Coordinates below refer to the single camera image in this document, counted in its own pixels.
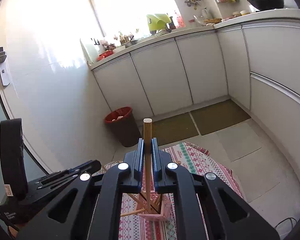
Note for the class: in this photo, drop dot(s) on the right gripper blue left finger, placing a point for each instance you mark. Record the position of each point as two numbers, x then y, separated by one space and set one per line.
138 165

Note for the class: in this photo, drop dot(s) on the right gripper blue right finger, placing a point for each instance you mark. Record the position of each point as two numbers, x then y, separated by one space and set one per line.
156 164

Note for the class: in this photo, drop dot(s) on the wooden chopstick one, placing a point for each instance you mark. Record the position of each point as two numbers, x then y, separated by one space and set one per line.
135 212

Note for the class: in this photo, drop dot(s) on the left olive floor mat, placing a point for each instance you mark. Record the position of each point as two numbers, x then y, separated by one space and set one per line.
173 129

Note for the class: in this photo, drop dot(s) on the olive floor mat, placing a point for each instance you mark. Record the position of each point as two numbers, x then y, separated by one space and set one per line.
173 129
218 116

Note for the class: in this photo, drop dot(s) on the wooden chopstick seven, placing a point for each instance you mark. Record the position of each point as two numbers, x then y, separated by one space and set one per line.
147 137

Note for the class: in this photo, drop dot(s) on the patterned tablecloth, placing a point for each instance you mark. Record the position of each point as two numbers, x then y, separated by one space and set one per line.
205 206

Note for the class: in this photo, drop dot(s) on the red brown trash bin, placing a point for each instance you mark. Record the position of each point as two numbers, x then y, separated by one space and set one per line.
122 124

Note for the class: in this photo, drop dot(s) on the pink perforated utensil basket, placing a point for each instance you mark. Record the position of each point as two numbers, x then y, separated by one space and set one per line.
160 206

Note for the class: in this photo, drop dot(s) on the right olive floor mat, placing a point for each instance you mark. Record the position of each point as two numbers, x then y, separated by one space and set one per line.
218 116

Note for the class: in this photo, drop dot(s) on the red bowl on counter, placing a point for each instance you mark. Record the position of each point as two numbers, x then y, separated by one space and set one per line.
104 55

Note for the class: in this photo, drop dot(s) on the metal door handle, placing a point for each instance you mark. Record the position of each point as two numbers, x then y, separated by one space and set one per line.
4 72

